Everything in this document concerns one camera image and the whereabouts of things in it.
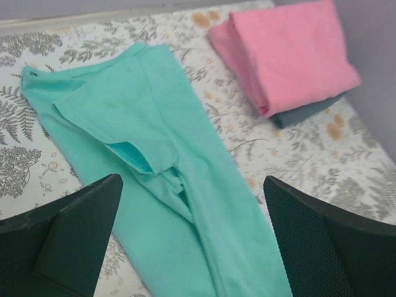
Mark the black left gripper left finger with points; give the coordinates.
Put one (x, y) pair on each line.
(58, 249)

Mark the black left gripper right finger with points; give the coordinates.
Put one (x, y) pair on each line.
(329, 251)

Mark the teal t shirt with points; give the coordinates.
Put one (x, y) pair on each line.
(187, 219)

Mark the floral tablecloth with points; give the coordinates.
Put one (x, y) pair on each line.
(331, 155)

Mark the folded dark blue t shirt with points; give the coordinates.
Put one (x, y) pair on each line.
(298, 115)

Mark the folded pink t shirt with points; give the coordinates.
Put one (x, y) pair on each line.
(287, 56)

